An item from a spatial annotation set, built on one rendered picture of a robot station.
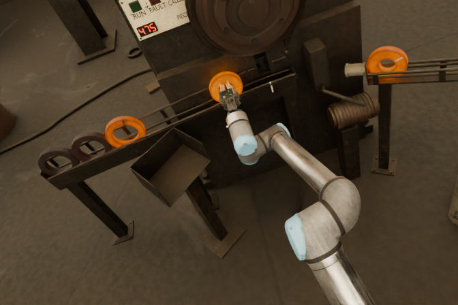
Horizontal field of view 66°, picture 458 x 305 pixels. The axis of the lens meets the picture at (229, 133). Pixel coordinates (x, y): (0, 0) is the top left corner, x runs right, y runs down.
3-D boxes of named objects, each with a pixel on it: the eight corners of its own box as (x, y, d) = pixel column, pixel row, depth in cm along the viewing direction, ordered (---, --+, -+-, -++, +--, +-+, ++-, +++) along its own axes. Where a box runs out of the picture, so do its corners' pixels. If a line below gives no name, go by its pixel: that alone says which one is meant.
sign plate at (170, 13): (140, 39, 152) (118, -1, 140) (196, 17, 150) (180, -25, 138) (140, 41, 150) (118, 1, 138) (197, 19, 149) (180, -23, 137)
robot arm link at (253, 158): (268, 157, 158) (264, 144, 147) (245, 170, 157) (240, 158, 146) (257, 141, 162) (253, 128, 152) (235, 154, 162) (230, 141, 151)
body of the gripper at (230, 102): (234, 85, 152) (241, 107, 146) (238, 96, 159) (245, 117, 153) (217, 91, 153) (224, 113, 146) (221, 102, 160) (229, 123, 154)
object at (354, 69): (348, 71, 163) (346, 60, 160) (369, 69, 159) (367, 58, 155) (345, 79, 160) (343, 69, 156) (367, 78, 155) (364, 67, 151)
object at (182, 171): (190, 246, 198) (128, 167, 149) (221, 211, 208) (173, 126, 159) (215, 267, 185) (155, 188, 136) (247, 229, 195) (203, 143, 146)
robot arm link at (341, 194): (375, 192, 97) (277, 116, 158) (336, 214, 96) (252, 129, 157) (384, 221, 102) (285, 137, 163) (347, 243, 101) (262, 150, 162)
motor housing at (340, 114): (333, 168, 206) (324, 100, 170) (370, 155, 205) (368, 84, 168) (343, 185, 196) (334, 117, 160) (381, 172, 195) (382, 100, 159)
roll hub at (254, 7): (225, 50, 142) (202, -19, 123) (292, 24, 140) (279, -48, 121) (228, 56, 138) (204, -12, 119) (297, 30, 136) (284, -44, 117)
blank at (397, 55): (384, 80, 158) (382, 85, 156) (360, 58, 154) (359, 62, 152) (416, 63, 146) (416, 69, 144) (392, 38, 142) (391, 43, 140)
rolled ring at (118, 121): (96, 136, 165) (97, 131, 167) (127, 155, 176) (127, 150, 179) (124, 113, 160) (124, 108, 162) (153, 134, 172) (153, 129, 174)
